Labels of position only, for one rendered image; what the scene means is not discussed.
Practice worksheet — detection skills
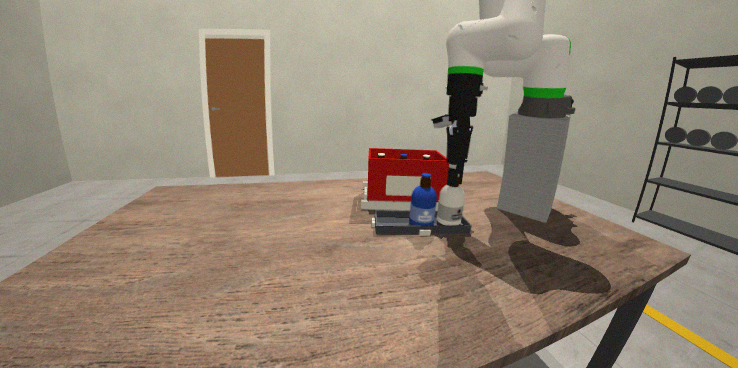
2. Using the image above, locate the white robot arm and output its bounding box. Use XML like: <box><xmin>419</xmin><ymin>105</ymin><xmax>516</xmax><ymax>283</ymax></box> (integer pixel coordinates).
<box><xmin>445</xmin><ymin>0</ymin><xmax>575</xmax><ymax>118</ymax></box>

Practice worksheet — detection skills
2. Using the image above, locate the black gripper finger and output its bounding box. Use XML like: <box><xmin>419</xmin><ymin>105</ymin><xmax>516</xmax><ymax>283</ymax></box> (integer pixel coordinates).
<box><xmin>446</xmin><ymin>121</ymin><xmax>467</xmax><ymax>187</ymax></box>
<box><xmin>458</xmin><ymin>123</ymin><xmax>473</xmax><ymax>185</ymax></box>

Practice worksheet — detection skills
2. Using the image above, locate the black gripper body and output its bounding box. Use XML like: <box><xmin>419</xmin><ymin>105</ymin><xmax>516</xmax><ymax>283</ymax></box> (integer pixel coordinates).
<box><xmin>448</xmin><ymin>96</ymin><xmax>478</xmax><ymax>136</ymax></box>

